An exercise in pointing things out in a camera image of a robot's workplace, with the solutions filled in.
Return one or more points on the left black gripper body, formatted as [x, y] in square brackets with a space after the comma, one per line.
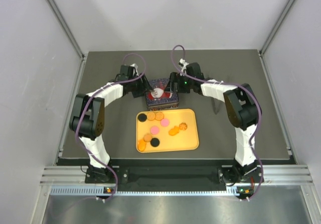
[137, 87]

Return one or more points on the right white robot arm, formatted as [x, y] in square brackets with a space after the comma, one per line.
[241, 106]

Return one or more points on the right aluminium frame post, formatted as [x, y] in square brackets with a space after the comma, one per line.
[280, 20]

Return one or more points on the black sandwich cookie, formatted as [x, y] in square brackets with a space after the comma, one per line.
[142, 117]
[155, 142]

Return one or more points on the aluminium frame post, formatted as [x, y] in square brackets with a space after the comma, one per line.
[280, 20]
[62, 22]

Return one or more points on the left aluminium frame post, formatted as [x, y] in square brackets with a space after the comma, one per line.
[62, 22]

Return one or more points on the orange dotted biscuit left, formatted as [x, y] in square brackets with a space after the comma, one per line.
[151, 116]

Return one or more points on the orange fish cookie right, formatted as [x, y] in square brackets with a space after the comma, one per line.
[175, 130]

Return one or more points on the peach round scalloped cookie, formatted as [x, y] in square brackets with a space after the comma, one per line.
[147, 137]

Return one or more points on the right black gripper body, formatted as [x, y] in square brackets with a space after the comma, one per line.
[184, 84]

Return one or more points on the yellow plastic tray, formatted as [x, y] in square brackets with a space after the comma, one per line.
[183, 141]

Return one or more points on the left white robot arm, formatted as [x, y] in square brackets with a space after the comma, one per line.
[88, 117]

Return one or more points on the orange dotted biscuit right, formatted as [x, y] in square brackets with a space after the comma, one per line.
[159, 116]

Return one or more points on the black sandwich cookie bottom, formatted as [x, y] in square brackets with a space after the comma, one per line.
[155, 142]

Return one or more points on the orange fish cookie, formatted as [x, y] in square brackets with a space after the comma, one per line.
[175, 130]
[141, 145]

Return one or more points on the orange dotted biscuit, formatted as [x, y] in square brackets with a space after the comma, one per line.
[151, 116]
[159, 116]

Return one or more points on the orange fish cookie left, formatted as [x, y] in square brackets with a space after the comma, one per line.
[141, 145]

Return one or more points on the square cookie tin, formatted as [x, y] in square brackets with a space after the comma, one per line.
[166, 101]

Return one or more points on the black sandwich cookie top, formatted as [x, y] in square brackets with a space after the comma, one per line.
[142, 117]

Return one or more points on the gold tin lid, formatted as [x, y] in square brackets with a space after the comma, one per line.
[158, 87]

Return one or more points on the metal serving tongs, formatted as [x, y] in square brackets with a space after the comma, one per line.
[216, 105]

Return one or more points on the pink sandwich cookie lower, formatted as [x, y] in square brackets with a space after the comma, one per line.
[154, 130]

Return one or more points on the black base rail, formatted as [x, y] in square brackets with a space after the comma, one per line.
[174, 175]

